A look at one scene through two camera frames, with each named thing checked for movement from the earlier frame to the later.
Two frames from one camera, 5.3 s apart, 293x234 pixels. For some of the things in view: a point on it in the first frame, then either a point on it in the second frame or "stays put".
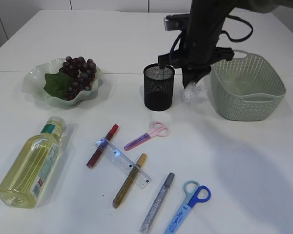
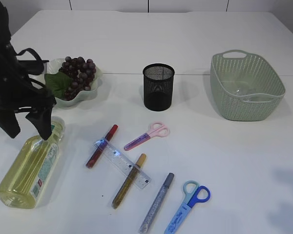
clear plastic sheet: (195, 92) to (243, 90)
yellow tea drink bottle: (27, 175) stays put
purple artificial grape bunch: (76, 74) stays put
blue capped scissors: (194, 193) stays put
